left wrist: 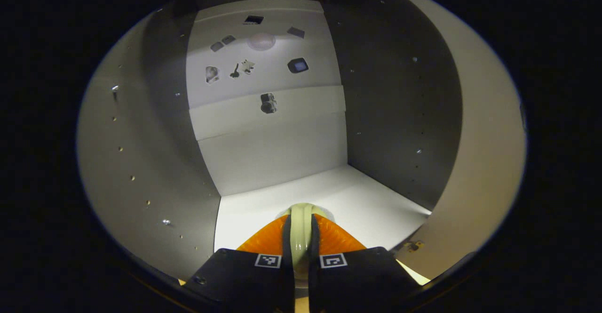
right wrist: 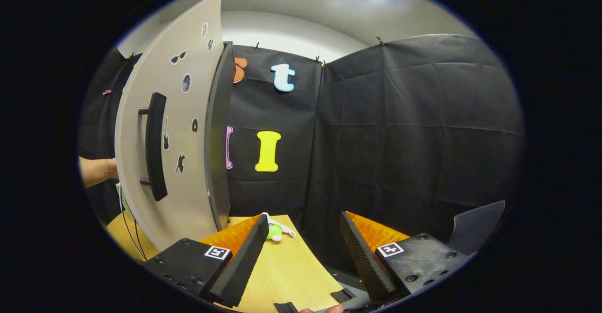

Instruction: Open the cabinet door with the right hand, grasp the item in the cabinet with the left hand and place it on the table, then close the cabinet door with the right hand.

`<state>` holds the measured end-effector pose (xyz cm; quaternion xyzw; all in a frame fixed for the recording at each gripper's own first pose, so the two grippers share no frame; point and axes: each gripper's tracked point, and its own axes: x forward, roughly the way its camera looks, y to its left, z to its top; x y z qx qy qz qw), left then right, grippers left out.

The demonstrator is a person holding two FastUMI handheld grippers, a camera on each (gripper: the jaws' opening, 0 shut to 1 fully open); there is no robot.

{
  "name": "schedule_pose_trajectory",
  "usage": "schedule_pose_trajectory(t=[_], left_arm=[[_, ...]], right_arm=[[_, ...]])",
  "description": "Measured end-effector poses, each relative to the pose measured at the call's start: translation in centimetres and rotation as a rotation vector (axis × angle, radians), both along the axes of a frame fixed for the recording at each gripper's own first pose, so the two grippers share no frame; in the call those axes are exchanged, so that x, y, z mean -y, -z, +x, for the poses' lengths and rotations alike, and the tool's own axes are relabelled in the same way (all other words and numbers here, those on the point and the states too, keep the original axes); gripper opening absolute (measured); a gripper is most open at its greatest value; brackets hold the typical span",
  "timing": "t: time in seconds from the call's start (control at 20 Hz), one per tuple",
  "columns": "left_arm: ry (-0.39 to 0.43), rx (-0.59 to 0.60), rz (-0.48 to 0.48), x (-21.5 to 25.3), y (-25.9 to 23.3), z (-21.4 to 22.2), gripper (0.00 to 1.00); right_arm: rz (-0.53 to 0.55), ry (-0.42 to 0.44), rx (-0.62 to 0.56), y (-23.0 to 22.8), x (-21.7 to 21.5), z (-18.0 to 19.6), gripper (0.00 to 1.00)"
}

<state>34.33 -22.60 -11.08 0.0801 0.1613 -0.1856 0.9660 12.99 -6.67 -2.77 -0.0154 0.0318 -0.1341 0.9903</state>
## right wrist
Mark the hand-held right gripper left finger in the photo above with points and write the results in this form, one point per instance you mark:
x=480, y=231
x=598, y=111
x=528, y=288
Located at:
x=242, y=268

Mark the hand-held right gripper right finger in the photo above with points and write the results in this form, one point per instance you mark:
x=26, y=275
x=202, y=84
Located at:
x=362, y=261

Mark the beige cabinet door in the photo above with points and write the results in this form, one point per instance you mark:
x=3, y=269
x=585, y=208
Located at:
x=188, y=209

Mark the black flat pad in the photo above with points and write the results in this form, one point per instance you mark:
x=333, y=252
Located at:
x=286, y=308
x=343, y=295

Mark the green and white toy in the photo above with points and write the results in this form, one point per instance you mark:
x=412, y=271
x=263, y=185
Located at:
x=274, y=231

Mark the black backdrop cloth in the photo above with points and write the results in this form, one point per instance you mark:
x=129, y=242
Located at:
x=400, y=139

